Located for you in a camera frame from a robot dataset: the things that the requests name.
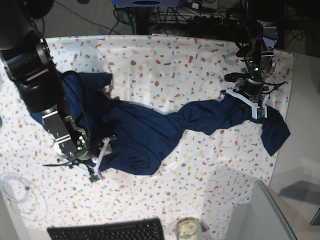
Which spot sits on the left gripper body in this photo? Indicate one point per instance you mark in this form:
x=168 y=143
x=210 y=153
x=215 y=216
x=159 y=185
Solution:
x=250 y=85

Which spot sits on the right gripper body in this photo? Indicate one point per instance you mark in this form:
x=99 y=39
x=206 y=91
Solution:
x=70 y=144

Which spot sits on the navy blue t-shirt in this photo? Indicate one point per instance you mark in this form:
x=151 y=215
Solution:
x=142 y=137

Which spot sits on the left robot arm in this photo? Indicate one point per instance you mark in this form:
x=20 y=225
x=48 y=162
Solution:
x=259 y=59

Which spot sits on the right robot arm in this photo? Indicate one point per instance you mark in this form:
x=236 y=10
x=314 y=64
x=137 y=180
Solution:
x=27 y=62

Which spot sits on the black computer keyboard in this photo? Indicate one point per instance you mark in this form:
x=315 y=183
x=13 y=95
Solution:
x=146 y=229

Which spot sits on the terrazzo pattern table cover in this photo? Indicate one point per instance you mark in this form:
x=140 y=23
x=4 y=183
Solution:
x=205 y=177

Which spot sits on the clear glass jar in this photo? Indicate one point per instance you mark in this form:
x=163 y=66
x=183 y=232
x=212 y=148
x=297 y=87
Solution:
x=188 y=229

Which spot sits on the grey laptop computer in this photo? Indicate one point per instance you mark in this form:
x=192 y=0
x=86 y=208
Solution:
x=259 y=219

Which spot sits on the blue box with oval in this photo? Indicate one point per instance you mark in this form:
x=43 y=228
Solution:
x=148 y=3

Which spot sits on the black wire rack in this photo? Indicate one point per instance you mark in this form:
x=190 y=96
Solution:
x=187 y=14

